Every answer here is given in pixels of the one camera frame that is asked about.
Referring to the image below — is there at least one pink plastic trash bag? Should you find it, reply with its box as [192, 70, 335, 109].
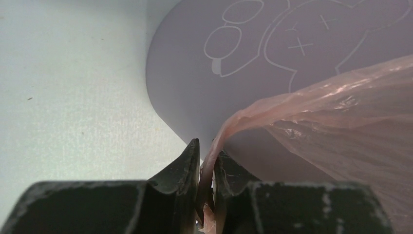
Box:
[196, 55, 413, 233]

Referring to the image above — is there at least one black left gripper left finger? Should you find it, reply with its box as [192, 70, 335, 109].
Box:
[1, 138, 200, 234]

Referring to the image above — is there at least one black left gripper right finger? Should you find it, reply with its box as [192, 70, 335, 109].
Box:
[214, 152, 393, 234]

